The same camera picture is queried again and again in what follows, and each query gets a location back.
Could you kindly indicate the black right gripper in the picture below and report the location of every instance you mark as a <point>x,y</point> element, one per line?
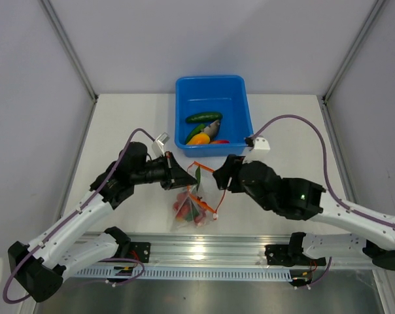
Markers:
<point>229,169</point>

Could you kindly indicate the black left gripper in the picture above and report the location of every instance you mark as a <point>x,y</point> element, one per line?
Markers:
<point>175,176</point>

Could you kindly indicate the clear orange zip top bag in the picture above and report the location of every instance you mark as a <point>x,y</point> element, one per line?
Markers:
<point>213,196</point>

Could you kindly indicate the grey toy fish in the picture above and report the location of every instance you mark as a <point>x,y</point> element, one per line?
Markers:
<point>212,129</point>

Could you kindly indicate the green cucumber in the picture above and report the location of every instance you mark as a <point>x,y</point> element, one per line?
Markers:
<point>204,117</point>

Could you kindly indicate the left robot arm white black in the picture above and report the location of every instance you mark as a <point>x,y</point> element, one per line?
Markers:
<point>46,262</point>

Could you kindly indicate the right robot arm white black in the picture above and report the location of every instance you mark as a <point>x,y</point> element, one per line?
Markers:
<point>367,233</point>

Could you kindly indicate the red chili pepper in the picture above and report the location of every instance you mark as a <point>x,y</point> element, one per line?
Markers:
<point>219,142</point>

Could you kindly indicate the yellow orange bell pepper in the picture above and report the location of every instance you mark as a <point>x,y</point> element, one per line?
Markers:
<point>199,139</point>

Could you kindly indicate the small green chili pepper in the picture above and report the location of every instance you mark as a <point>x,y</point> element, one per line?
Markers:
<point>194,132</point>

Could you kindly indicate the blue plastic bin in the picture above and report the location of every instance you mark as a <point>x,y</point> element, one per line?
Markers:
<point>224,94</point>

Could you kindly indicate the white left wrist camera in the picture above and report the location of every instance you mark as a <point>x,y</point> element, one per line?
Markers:
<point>158,145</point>

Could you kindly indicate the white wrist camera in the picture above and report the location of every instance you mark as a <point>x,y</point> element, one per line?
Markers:
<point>258,150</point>
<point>158,145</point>

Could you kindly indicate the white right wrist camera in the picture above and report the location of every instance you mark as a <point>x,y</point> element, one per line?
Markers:
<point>258,150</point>

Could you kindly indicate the aluminium mounting rail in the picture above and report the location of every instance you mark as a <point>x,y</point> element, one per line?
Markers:
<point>208,251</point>

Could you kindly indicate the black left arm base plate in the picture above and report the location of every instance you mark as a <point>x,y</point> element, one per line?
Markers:
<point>139,251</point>

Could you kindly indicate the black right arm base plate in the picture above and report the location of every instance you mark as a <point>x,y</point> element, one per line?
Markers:
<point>281,255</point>

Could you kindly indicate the slotted white cable duct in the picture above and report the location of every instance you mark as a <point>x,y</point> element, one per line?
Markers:
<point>183,273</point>

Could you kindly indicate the right aluminium frame post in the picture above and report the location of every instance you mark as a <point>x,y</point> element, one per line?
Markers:
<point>355,47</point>

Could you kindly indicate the aluminium frame post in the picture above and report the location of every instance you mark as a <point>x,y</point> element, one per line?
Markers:
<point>60,32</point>
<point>355,47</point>

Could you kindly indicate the left aluminium frame post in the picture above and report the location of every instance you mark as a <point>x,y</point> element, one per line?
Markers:
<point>60,32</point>

